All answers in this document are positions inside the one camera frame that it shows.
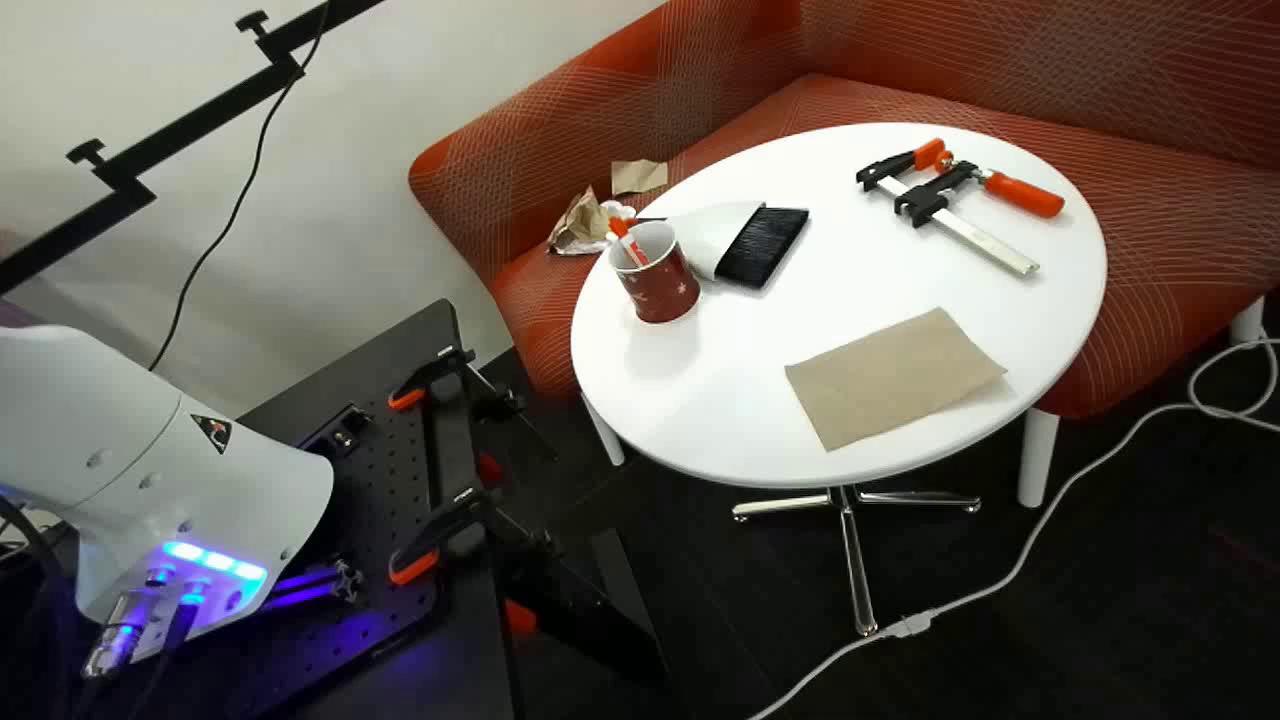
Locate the orange white marker pen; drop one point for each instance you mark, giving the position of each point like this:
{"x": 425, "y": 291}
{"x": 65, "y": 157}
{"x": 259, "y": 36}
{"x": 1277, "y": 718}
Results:
{"x": 627, "y": 239}

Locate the black floor stand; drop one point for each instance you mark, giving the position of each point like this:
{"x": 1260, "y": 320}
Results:
{"x": 572, "y": 586}

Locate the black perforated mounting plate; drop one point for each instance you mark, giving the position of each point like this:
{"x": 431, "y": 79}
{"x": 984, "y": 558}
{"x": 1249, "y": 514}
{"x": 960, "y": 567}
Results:
{"x": 402, "y": 467}

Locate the crumpled brown paper piece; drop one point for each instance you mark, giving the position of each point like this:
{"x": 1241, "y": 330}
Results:
{"x": 641, "y": 177}

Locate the black metal rail frame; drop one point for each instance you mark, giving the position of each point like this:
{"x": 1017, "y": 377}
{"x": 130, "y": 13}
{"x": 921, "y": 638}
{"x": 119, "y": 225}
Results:
{"x": 162, "y": 141}

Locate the orange black plate clamp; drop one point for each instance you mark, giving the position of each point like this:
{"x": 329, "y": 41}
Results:
{"x": 446, "y": 381}
{"x": 435, "y": 541}

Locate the orange striped sofa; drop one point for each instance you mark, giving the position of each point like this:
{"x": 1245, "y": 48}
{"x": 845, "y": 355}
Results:
{"x": 1174, "y": 200}

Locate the crumpled white paper wrapper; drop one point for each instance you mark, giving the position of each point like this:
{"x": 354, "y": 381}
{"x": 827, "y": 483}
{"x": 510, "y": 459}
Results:
{"x": 585, "y": 225}

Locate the chrome table base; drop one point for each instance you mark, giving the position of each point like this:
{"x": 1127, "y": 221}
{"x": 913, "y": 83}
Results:
{"x": 855, "y": 534}

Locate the red and white mug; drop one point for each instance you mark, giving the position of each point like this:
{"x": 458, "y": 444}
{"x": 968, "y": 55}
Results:
{"x": 656, "y": 283}

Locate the small bar clamp orange knob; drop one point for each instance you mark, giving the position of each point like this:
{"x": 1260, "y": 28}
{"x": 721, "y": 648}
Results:
{"x": 885, "y": 169}

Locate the brown paper sheet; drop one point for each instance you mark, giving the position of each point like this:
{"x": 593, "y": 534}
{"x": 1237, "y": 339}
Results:
{"x": 890, "y": 377}

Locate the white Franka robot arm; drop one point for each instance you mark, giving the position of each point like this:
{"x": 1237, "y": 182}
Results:
{"x": 121, "y": 454}

